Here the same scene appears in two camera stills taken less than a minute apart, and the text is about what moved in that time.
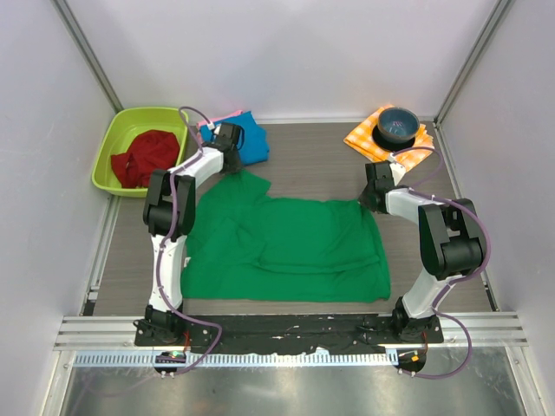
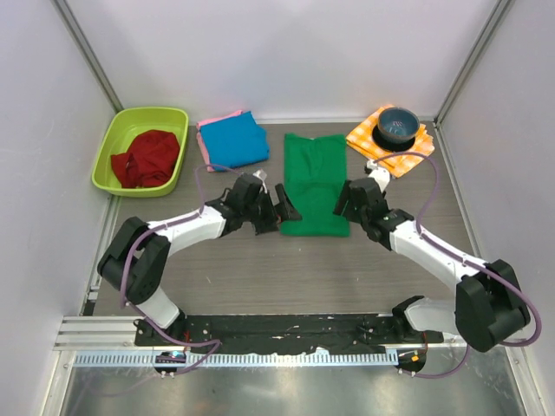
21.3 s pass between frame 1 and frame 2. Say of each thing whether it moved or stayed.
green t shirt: moved
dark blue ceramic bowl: stayed
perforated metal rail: stayed
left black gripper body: moved
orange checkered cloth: stayed
